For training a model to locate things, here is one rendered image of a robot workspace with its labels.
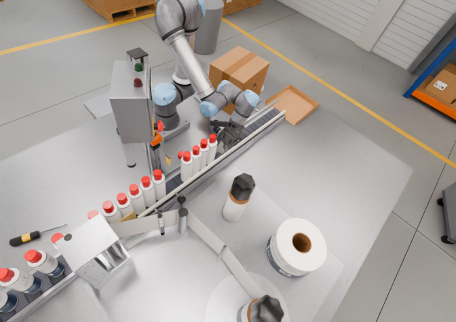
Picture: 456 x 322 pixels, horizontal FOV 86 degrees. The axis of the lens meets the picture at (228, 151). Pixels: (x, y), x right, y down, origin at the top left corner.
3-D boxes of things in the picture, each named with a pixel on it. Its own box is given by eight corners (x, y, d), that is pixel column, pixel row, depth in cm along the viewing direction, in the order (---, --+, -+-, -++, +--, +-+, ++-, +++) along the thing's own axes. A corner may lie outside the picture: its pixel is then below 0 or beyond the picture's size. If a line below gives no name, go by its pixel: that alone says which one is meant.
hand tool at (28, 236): (12, 247, 96) (8, 245, 94) (12, 240, 97) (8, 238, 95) (70, 228, 103) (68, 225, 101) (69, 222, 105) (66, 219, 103)
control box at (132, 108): (121, 144, 78) (108, 98, 63) (125, 107, 88) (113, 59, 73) (155, 142, 81) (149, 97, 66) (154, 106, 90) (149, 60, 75)
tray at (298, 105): (294, 126, 162) (296, 122, 159) (264, 104, 171) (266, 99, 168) (317, 108, 178) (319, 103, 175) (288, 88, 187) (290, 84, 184)
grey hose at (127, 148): (129, 169, 97) (119, 134, 80) (125, 163, 98) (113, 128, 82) (138, 164, 99) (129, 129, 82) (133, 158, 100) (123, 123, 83)
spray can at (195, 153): (195, 179, 121) (197, 154, 105) (186, 173, 122) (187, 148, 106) (201, 171, 124) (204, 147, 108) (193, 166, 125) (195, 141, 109)
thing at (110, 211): (116, 234, 100) (104, 214, 84) (108, 225, 102) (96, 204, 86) (127, 226, 103) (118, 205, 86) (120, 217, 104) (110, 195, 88)
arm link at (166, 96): (149, 108, 132) (146, 88, 121) (167, 96, 140) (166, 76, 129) (165, 119, 129) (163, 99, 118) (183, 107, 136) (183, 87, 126)
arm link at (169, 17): (148, -4, 86) (218, 116, 102) (171, -11, 92) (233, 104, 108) (136, 13, 95) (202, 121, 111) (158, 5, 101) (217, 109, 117)
